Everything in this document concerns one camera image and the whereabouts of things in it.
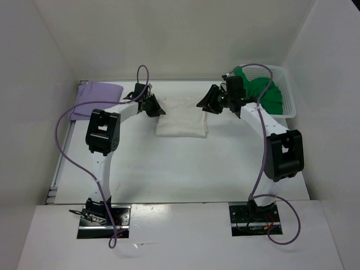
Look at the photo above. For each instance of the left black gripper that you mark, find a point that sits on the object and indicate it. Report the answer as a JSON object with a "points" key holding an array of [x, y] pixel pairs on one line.
{"points": [[154, 112]]}

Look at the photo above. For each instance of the purple t shirt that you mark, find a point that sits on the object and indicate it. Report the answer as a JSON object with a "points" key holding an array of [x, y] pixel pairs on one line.
{"points": [[95, 91]]}

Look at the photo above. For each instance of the white plastic basket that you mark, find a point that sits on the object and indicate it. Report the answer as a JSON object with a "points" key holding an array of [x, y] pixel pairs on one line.
{"points": [[281, 80]]}

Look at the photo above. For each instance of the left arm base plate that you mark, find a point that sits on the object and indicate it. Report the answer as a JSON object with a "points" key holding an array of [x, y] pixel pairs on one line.
{"points": [[93, 227]]}

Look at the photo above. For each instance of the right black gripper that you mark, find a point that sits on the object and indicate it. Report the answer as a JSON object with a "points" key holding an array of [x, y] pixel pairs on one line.
{"points": [[208, 102]]}

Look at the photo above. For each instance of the green t shirt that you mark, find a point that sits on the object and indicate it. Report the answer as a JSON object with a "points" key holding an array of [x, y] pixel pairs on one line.
{"points": [[271, 100]]}

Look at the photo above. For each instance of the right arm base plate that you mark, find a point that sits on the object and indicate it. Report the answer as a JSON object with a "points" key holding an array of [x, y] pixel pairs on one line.
{"points": [[248, 222]]}

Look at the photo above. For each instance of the white t shirt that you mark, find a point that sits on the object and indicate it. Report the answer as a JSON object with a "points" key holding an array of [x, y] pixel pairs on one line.
{"points": [[182, 119]]}

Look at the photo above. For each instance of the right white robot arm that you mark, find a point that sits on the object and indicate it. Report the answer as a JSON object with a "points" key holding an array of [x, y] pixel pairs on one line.
{"points": [[283, 148]]}

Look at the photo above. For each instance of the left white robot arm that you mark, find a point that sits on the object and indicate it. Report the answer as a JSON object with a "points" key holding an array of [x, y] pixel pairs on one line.
{"points": [[103, 138]]}

